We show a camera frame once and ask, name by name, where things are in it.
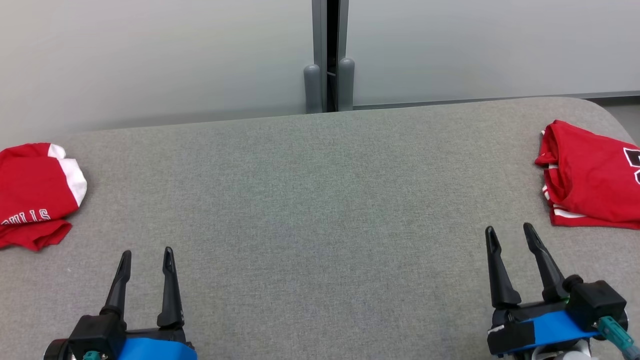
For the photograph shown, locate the grey cylindrical post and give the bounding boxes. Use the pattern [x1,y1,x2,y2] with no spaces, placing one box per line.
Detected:
[303,64,322,115]
[337,57,355,112]

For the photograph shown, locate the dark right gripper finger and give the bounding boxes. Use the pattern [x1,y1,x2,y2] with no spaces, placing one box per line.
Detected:
[523,222,568,302]
[485,226,522,308]

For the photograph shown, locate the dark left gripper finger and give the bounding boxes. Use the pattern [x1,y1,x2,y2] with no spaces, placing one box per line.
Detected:
[100,250,133,318]
[157,246,185,329]

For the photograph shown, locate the grey partition base rail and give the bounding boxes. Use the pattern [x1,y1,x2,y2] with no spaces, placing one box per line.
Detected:
[352,91,640,110]

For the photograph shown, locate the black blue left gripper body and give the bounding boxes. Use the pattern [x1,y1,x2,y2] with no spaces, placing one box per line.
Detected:
[44,312,198,360]

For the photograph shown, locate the green right gripper connector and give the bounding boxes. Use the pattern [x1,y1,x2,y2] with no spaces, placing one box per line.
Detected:
[597,316,640,360]

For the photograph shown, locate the grey metal partition frame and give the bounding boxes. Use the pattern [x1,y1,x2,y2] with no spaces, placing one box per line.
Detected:
[311,0,350,113]

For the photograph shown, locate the red shorts with Bulls print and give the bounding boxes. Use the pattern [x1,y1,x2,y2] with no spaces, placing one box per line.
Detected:
[0,142,88,251]

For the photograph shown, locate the red white striped shirt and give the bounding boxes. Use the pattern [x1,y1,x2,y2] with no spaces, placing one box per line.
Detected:
[534,119,640,230]

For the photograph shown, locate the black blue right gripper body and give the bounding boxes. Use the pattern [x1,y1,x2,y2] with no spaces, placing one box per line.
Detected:
[487,275,630,357]

